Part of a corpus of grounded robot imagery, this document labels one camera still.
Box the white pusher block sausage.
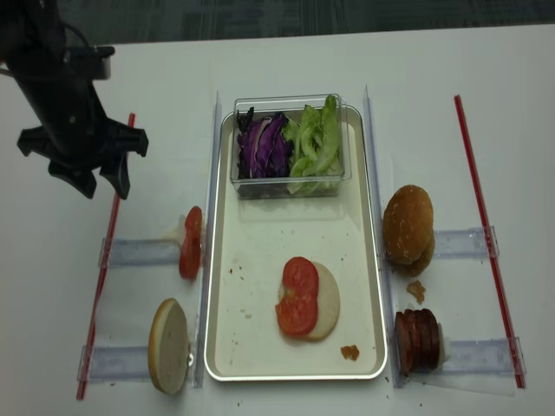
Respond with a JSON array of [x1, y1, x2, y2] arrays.
[[436, 322, 452, 370]]

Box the brown bun top front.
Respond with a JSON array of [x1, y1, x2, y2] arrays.
[[382, 185, 434, 264]]

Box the left red strip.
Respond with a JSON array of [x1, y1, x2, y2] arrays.
[[75, 112, 136, 401]]

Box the left lower clear rail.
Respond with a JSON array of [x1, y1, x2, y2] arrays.
[[77, 346, 150, 383]]

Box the right long clear rail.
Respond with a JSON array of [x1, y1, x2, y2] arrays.
[[362, 86, 405, 389]]

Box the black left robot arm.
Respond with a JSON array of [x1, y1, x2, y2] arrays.
[[1, 1, 148, 199]]

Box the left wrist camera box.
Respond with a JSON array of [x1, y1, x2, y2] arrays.
[[63, 46, 115, 81]]

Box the right upper clear rail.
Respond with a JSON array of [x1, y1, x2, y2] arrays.
[[433, 226, 500, 259]]

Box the upright bun half left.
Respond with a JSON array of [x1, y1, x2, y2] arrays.
[[147, 298, 189, 395]]

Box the brown bun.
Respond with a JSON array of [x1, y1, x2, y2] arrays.
[[392, 236, 435, 277], [382, 185, 434, 264]]

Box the green lettuce leaves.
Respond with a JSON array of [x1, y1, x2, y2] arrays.
[[281, 94, 343, 197]]

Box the right lower clear rail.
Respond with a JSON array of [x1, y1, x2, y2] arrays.
[[438, 337, 526, 376]]

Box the brown bun top rear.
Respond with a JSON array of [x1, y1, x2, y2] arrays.
[[392, 236, 435, 277]]

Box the purple cabbage leaves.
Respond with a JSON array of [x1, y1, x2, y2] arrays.
[[235, 107, 293, 179]]

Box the red strip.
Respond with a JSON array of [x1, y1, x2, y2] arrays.
[[75, 112, 136, 401], [454, 94, 526, 389]]

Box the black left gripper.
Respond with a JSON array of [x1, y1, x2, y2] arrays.
[[16, 74, 148, 199]]

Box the right red strip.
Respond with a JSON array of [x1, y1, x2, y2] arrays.
[[454, 94, 526, 389]]

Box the brown crumb on tray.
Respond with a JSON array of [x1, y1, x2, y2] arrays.
[[340, 345, 360, 361]]

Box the sliced dark red sausage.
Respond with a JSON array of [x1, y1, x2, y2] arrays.
[[395, 309, 441, 376]]

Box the white metal tray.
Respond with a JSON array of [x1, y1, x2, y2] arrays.
[[204, 107, 388, 382]]

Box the red tomato slice rear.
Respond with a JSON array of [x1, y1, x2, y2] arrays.
[[179, 206, 203, 280]]

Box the brown crumb on table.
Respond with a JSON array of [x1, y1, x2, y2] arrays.
[[407, 280, 426, 304]]

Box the clear plastic salad container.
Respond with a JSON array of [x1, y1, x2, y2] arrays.
[[230, 94, 350, 199]]

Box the white bun slice on tray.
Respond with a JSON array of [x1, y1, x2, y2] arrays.
[[278, 262, 340, 341]]

